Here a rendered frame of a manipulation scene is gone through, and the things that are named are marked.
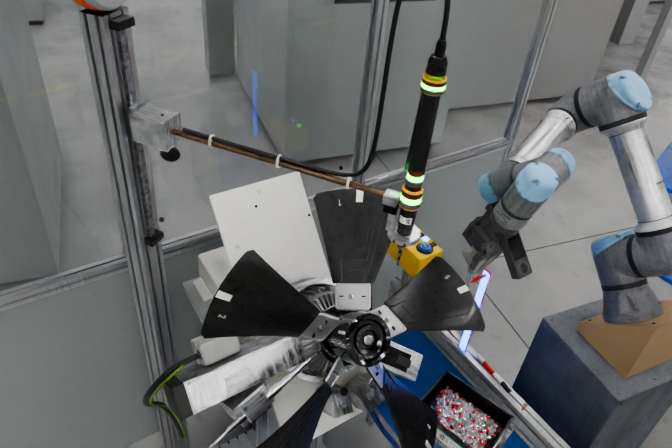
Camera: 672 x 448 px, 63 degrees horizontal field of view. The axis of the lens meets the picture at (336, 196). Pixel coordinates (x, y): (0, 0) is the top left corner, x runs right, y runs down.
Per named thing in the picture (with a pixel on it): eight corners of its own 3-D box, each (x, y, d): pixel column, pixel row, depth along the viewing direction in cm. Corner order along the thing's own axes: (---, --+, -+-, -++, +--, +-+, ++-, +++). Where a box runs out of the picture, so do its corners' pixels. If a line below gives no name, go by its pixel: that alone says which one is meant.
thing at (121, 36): (144, 244, 151) (106, 19, 115) (155, 233, 155) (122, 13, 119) (153, 247, 150) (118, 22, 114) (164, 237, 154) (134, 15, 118)
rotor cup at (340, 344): (326, 374, 131) (353, 385, 120) (309, 317, 131) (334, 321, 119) (375, 350, 138) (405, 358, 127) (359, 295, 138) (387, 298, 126)
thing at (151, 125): (129, 142, 130) (123, 110, 125) (147, 129, 136) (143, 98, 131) (165, 153, 128) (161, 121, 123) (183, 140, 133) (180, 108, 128)
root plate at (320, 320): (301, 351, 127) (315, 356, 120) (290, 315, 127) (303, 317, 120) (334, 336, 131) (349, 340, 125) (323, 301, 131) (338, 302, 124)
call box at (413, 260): (384, 254, 186) (388, 230, 180) (407, 245, 191) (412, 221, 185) (414, 284, 175) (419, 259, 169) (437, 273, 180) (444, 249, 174)
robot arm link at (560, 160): (526, 154, 130) (503, 174, 123) (569, 140, 121) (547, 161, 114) (541, 183, 131) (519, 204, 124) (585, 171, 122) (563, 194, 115)
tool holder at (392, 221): (373, 237, 117) (379, 200, 111) (384, 219, 122) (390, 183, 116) (414, 250, 114) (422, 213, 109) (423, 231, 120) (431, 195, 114)
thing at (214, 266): (189, 281, 184) (186, 256, 177) (234, 265, 191) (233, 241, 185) (209, 315, 172) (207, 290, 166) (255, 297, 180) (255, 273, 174)
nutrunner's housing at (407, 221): (390, 247, 119) (428, 40, 92) (395, 236, 122) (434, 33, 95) (407, 252, 118) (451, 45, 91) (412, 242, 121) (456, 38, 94)
